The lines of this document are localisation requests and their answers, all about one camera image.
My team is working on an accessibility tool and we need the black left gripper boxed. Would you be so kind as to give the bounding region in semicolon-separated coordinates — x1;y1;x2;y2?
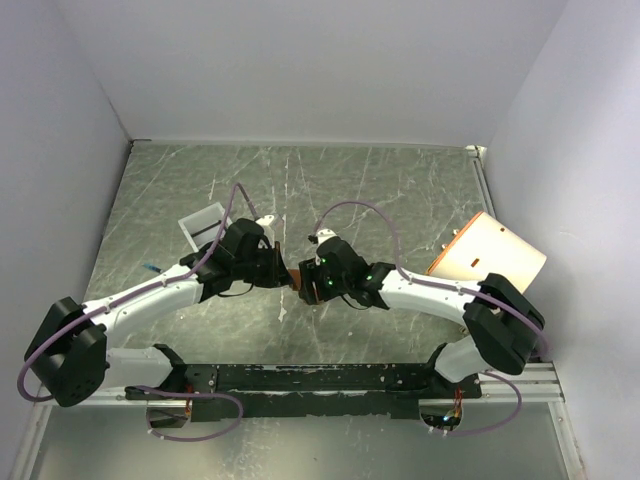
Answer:
234;241;294;288

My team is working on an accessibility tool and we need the brown leather card holder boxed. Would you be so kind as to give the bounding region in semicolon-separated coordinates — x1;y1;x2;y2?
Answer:
288;268;320;305

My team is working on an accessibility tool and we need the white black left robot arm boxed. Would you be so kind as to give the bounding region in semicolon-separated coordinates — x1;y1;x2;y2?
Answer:
24;214;293;407

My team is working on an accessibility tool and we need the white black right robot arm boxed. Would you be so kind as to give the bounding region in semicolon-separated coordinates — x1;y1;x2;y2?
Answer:
297;235;544;398

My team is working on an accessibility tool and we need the white card box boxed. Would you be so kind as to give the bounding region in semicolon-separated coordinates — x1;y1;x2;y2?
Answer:
178;202;225;252

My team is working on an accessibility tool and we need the white cylinder with wooden base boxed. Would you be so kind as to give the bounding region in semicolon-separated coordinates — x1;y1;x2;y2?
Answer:
426;212;547;293

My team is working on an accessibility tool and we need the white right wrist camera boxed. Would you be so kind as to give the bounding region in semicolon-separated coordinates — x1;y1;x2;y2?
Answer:
308;228;336;246

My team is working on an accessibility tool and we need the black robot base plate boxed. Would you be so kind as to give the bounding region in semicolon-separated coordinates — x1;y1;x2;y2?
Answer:
157;363;481;420

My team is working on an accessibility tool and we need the aluminium front rail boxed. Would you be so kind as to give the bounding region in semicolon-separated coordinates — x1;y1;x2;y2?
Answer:
34;362;564;404

